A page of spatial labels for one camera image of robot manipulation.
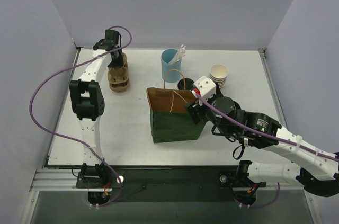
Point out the black plastic cup lid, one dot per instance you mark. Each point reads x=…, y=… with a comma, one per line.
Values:
x=185, y=84

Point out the stack of brown paper cups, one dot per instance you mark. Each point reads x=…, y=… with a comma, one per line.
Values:
x=219, y=73

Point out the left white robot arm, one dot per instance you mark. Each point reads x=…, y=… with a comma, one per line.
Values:
x=88, y=102

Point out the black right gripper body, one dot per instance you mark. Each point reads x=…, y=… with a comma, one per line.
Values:
x=194, y=110

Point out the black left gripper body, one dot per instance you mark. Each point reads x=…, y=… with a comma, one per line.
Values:
x=115, y=62

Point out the light blue cylindrical container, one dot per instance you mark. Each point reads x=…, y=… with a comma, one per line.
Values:
x=170, y=76

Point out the brown paper bag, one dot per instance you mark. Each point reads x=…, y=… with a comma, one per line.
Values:
x=169, y=118

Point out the pulp cup carrier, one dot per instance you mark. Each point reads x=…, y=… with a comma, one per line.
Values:
x=118, y=75

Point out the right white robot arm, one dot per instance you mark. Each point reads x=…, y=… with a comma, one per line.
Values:
x=313, y=169

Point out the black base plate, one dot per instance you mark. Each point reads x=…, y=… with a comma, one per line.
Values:
x=166, y=184

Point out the stack of pulp cup carriers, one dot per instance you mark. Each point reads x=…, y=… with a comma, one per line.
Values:
x=120, y=86

